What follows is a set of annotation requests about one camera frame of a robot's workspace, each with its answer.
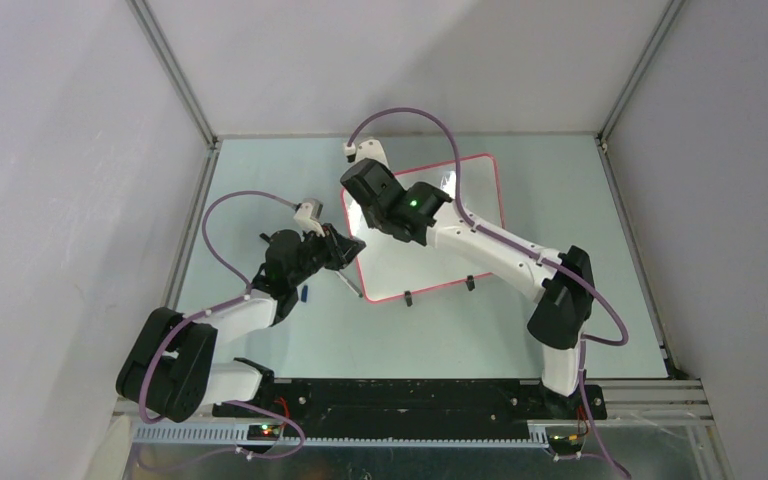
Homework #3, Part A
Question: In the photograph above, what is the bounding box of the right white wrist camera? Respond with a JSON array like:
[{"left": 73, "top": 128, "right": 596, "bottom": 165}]
[{"left": 343, "top": 137, "right": 391, "bottom": 170}]

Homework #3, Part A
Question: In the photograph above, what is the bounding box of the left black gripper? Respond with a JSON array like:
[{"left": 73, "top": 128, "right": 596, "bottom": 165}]
[{"left": 288, "top": 222, "right": 364, "bottom": 287}]

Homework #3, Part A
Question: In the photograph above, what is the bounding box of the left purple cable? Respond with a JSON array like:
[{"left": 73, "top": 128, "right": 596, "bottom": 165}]
[{"left": 140, "top": 190, "right": 307, "bottom": 462}]

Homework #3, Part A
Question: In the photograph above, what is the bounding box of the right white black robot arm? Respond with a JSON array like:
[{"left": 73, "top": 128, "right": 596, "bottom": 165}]
[{"left": 340, "top": 159, "right": 596, "bottom": 418}]

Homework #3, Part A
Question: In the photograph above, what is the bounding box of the green capped marker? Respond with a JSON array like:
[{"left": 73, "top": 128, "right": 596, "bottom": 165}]
[{"left": 334, "top": 270, "right": 364, "bottom": 298}]

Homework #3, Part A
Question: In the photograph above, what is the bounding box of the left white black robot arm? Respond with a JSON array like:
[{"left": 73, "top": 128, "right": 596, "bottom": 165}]
[{"left": 115, "top": 223, "right": 367, "bottom": 423}]

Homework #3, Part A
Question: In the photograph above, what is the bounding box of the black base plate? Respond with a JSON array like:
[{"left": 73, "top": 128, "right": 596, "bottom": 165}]
[{"left": 250, "top": 378, "right": 607, "bottom": 439}]

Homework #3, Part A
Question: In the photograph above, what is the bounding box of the pink framed whiteboard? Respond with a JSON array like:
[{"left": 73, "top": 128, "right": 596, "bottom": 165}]
[{"left": 341, "top": 153, "right": 505, "bottom": 303}]

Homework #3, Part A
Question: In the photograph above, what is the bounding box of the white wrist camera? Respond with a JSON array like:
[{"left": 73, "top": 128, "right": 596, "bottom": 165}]
[
  {"left": 293, "top": 198, "right": 325, "bottom": 237},
  {"left": 343, "top": 137, "right": 391, "bottom": 170}
]

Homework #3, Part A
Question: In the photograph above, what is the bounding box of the grey slotted cable duct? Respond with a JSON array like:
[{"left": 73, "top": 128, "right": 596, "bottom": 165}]
[{"left": 133, "top": 423, "right": 548, "bottom": 449}]

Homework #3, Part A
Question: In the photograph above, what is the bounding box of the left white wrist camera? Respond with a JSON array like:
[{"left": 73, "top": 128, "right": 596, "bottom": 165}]
[{"left": 293, "top": 198, "right": 325, "bottom": 237}]

